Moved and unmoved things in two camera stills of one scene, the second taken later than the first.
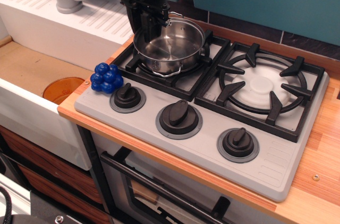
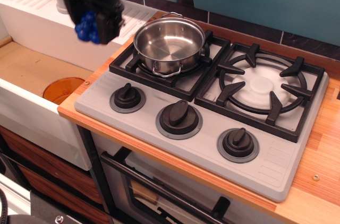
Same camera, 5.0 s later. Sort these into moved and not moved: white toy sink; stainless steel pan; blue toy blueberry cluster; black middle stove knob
Moved: blue toy blueberry cluster
Not moved: stainless steel pan; black middle stove knob; white toy sink
